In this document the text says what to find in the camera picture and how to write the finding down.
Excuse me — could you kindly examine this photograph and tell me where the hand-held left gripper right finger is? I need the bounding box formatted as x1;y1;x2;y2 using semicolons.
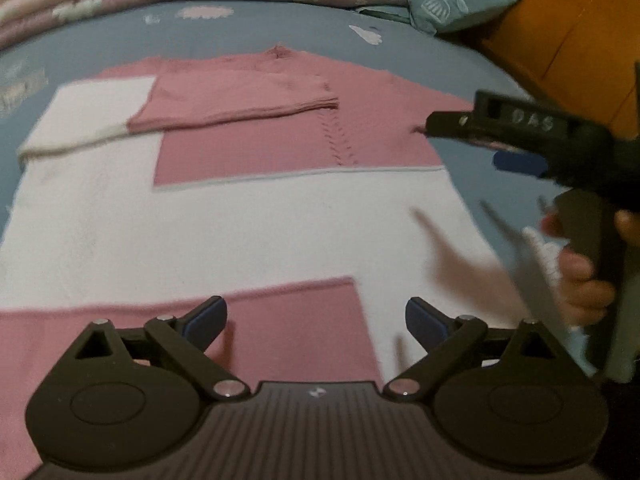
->
382;297;573;401

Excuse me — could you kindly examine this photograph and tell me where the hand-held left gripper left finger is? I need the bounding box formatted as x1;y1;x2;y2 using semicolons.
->
65;296;250;401

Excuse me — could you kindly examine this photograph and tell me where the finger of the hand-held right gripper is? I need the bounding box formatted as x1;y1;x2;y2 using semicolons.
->
424;112;481;136
492;152;548;178

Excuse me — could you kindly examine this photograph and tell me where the pink and white knit sweater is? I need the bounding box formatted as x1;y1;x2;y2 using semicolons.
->
0;45;598;480

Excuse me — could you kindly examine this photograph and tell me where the person's right hand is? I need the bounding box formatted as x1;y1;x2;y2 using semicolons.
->
542;210;640;331

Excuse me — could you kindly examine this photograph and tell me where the wooden bed headboard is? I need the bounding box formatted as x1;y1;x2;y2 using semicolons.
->
462;0;640;141

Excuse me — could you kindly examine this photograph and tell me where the flat teal pillow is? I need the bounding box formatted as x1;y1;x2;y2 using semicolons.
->
357;5;416;24

